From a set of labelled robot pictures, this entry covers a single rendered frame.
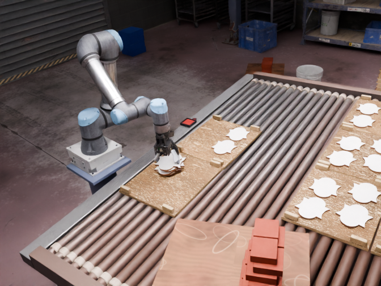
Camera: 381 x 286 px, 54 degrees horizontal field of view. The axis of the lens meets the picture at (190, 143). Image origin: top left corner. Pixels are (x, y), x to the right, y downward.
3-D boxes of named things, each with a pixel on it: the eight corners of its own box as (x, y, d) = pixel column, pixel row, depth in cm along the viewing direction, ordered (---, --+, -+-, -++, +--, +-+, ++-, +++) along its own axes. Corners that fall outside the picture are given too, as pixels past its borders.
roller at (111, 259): (86, 282, 147) (83, 274, 144) (283, 88, 277) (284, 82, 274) (95, 287, 144) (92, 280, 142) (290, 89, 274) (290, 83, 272)
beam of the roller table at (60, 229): (22, 261, 161) (18, 252, 158) (246, 80, 300) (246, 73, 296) (35, 269, 157) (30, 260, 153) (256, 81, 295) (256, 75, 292)
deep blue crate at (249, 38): (238, 48, 621) (237, 25, 601) (254, 41, 642) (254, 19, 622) (261, 53, 588) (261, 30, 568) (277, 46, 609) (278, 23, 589)
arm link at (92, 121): (76, 133, 207) (72, 111, 200) (97, 125, 215) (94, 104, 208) (87, 141, 200) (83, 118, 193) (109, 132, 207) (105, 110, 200)
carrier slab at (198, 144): (172, 150, 212) (171, 148, 211) (212, 119, 238) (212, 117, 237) (224, 169, 193) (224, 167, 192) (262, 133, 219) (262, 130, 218)
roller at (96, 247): (70, 271, 152) (66, 263, 149) (271, 86, 282) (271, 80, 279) (77, 276, 149) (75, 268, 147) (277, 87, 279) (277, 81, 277)
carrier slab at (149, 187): (119, 192, 185) (118, 189, 184) (170, 151, 211) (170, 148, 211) (174, 218, 166) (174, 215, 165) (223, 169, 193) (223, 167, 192)
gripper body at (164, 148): (155, 156, 182) (151, 135, 175) (160, 146, 189) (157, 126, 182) (169, 157, 180) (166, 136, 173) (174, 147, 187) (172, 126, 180)
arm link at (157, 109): (158, 95, 175) (169, 100, 170) (161, 116, 181) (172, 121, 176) (144, 101, 171) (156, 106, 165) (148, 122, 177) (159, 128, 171)
